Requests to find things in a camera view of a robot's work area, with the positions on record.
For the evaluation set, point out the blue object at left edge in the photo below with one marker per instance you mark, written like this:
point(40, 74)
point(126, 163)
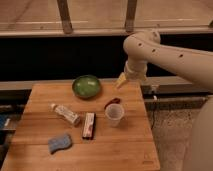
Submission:
point(4, 121)

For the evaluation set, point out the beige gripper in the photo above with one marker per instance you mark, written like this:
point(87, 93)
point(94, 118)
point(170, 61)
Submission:
point(132, 71)

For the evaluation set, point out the left metal window post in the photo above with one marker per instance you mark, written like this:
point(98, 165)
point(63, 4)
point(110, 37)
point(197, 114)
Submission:
point(65, 16)

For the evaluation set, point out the green bowl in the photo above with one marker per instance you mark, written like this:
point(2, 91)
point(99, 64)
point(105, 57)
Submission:
point(86, 86)

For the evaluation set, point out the blue sponge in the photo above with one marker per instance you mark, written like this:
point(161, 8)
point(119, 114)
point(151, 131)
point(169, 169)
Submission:
point(61, 142)

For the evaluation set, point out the wooden cutting board table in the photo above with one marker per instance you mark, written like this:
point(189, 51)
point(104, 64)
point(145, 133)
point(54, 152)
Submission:
point(61, 132)

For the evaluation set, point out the metal window post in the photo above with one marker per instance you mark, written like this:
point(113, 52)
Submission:
point(65, 16)
point(130, 15)

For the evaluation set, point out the right metal window post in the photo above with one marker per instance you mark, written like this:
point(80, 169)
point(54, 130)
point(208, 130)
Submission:
point(130, 15)

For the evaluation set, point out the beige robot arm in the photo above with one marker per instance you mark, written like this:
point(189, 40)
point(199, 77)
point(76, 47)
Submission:
point(193, 65)

